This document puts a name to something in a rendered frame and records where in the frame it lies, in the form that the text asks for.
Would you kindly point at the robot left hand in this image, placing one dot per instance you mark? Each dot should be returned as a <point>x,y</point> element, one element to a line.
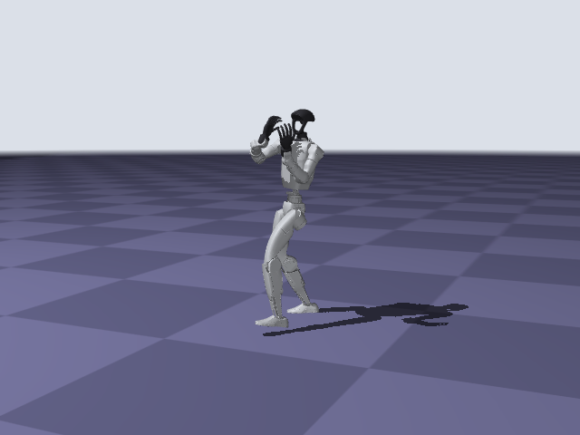
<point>287,139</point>

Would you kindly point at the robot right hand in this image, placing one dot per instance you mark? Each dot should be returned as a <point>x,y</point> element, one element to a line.
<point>269,128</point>

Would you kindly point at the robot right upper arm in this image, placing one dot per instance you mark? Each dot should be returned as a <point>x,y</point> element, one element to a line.
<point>268,152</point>

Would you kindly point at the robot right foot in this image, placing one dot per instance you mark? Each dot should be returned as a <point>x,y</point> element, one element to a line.
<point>300,309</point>

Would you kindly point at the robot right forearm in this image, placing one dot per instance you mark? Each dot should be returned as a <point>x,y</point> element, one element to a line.
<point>256,148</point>

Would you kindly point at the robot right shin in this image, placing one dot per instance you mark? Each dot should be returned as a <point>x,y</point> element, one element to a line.
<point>297,282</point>

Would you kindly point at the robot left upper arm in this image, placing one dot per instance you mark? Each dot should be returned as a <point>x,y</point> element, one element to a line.
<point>315,154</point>

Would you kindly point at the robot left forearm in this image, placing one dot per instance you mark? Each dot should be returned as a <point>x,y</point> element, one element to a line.
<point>294,170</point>

